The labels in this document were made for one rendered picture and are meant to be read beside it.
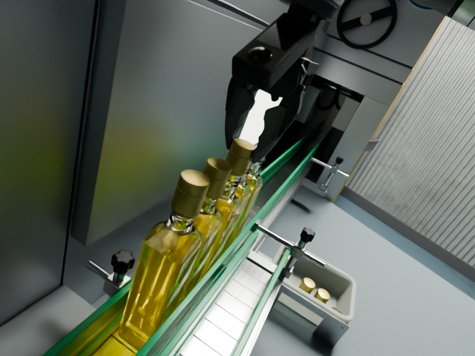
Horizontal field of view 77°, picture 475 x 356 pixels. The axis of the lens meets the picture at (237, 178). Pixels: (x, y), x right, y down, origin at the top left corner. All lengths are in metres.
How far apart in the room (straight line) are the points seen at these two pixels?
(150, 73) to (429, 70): 3.32
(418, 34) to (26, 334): 1.41
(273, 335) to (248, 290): 0.17
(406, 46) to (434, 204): 2.43
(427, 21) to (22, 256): 1.38
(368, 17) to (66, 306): 1.29
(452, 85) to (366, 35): 2.21
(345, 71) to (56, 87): 1.20
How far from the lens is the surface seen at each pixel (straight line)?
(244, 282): 0.65
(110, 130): 0.39
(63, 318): 0.54
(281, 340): 0.78
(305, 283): 0.84
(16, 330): 0.53
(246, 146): 0.42
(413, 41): 1.41
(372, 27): 1.41
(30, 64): 0.34
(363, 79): 1.40
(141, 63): 0.38
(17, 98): 0.34
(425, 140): 3.55
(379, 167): 3.65
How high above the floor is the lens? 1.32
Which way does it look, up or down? 26 degrees down
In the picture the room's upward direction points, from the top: 23 degrees clockwise
